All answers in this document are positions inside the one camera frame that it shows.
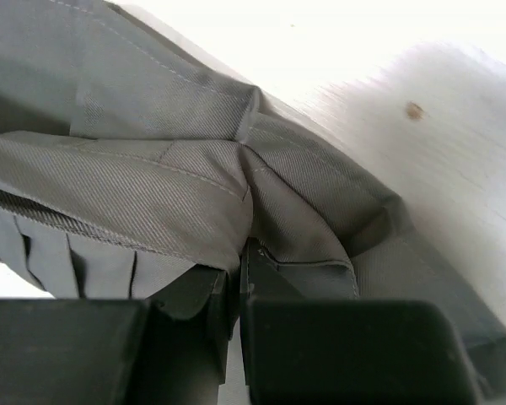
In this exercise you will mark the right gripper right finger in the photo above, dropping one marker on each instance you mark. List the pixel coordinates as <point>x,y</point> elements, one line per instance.
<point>302,350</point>

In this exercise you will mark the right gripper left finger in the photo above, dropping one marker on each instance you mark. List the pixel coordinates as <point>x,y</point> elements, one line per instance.
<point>170,348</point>

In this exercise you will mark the grey pleated skirt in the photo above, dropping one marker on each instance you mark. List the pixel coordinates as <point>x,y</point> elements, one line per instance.
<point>123,165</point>

